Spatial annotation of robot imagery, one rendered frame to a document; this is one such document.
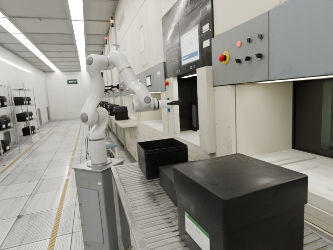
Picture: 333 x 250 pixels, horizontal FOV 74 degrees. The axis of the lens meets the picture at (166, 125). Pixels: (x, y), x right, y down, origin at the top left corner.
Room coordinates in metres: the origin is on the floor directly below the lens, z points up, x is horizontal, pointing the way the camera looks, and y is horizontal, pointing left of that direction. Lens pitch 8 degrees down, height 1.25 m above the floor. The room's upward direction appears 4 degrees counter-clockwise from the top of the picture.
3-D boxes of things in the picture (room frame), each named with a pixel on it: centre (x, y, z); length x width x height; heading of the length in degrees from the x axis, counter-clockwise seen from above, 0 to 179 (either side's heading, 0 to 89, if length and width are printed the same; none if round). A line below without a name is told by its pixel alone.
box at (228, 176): (0.65, -0.19, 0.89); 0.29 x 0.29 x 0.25; 23
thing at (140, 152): (1.43, 0.05, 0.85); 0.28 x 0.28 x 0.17; 17
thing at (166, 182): (1.09, -0.12, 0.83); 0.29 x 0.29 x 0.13; 18
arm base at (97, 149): (1.66, 0.53, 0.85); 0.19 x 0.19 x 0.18
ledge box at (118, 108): (4.43, 0.90, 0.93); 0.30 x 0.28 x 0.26; 16
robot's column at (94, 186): (1.66, 0.53, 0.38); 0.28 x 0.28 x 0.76; 64
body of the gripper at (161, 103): (1.53, 0.01, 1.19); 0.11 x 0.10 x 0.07; 109
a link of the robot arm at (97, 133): (1.69, 0.52, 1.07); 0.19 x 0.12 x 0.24; 156
